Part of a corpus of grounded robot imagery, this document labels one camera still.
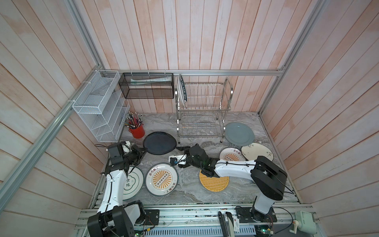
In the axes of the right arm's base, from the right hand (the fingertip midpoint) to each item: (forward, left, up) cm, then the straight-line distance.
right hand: (176, 150), depth 83 cm
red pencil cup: (+17, +28, -7) cm, 34 cm away
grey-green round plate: (+23, -44, -15) cm, 52 cm away
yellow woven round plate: (-15, -23, -13) cm, 30 cm away
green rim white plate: (+32, -2, +17) cm, 36 cm away
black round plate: (+6, +12, -3) cm, 14 cm away
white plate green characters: (-16, +24, -13) cm, 32 cm away
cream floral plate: (+7, -49, -13) cm, 51 cm away
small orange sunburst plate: (+7, -36, -14) cm, 39 cm away
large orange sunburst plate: (-13, +9, -13) cm, 20 cm away
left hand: (-2, +16, +2) cm, 16 cm away
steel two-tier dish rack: (+41, -19, -13) cm, 47 cm away
